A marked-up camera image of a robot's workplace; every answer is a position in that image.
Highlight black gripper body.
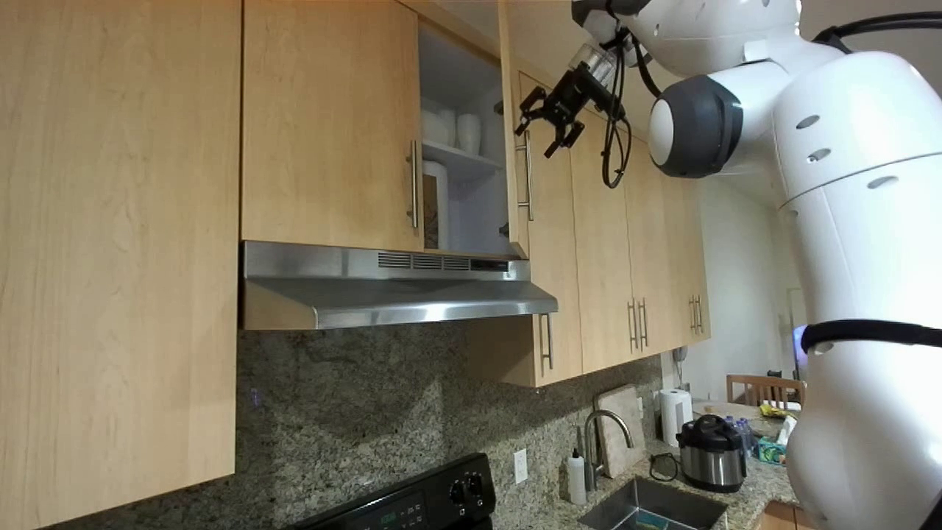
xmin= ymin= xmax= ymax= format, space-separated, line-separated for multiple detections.
xmin=550 ymin=44 xmax=622 ymax=124

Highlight cabinet door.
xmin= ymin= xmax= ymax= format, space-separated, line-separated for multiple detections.
xmin=242 ymin=0 xmax=421 ymax=249
xmin=497 ymin=0 xmax=534 ymax=255

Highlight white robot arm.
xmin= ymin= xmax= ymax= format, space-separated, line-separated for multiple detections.
xmin=540 ymin=0 xmax=942 ymax=530

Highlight tall wooden cabinet block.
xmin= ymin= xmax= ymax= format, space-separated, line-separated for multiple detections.
xmin=466 ymin=111 xmax=710 ymax=389

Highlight large left wooden cabinet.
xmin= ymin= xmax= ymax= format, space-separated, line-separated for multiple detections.
xmin=0 ymin=0 xmax=242 ymax=530

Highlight white cups on shelf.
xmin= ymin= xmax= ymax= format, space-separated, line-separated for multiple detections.
xmin=421 ymin=109 xmax=482 ymax=152

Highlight white paper towel roll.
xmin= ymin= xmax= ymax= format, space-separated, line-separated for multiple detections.
xmin=659 ymin=389 xmax=693 ymax=448

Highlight stainless steel range hood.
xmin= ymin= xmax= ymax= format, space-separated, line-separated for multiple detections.
xmin=242 ymin=240 xmax=559 ymax=331

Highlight kitchen faucet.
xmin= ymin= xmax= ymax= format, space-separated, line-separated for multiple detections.
xmin=582 ymin=405 xmax=634 ymax=490

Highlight wooden cutting board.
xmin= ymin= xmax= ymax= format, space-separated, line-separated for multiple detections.
xmin=597 ymin=386 xmax=644 ymax=479

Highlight wooden chair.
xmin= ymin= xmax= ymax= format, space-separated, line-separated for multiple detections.
xmin=728 ymin=373 xmax=803 ymax=405

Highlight white soap bottle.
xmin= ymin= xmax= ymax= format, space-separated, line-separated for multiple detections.
xmin=566 ymin=427 xmax=585 ymax=507

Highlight black steel pressure cooker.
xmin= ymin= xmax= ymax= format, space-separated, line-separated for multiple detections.
xmin=678 ymin=414 xmax=747 ymax=490

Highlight tissue box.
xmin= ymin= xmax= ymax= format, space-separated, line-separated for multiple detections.
xmin=753 ymin=417 xmax=797 ymax=465

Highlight black stove control panel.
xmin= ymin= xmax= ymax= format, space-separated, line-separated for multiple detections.
xmin=290 ymin=452 xmax=497 ymax=530

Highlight steel sink basin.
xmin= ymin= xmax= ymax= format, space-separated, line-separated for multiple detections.
xmin=579 ymin=477 xmax=728 ymax=530

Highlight black cable loop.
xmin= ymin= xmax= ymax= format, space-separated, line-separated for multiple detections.
xmin=597 ymin=25 xmax=665 ymax=192

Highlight wall power outlet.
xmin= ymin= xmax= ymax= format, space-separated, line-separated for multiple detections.
xmin=513 ymin=448 xmax=531 ymax=485

